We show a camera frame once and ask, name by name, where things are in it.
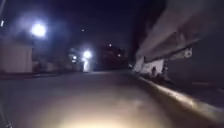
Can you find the street lamp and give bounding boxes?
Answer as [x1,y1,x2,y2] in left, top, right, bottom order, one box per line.
[82,49,93,60]
[31,23,47,38]

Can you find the dark asphalt road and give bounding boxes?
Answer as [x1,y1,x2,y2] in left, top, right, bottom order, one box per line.
[0,69,214,128]

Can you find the long building with overhang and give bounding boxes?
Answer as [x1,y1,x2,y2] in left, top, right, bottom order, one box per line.
[131,0,224,88]

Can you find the pale concrete kerb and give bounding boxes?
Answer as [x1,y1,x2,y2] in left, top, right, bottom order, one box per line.
[138,75,224,124]

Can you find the pale low building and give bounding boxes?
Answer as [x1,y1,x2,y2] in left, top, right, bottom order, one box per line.
[0,41,34,74]

